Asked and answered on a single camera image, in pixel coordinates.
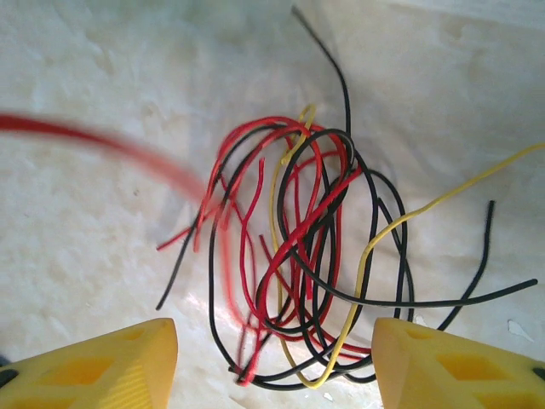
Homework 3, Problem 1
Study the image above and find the red wire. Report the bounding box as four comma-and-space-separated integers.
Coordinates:
240, 164, 364, 387
0, 111, 256, 376
156, 114, 376, 363

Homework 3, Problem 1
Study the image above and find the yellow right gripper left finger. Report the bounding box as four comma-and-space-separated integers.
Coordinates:
0, 317, 179, 409

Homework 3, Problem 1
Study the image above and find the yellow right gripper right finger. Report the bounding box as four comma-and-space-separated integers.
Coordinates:
371, 317, 545, 409

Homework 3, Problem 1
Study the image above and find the yellow wire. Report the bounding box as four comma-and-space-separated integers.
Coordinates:
270, 142, 545, 389
280, 104, 317, 165

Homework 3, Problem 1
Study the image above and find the black wire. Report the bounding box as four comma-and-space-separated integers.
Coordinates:
291, 6, 353, 136
208, 157, 416, 391
155, 122, 290, 311
278, 127, 538, 308
436, 199, 497, 333

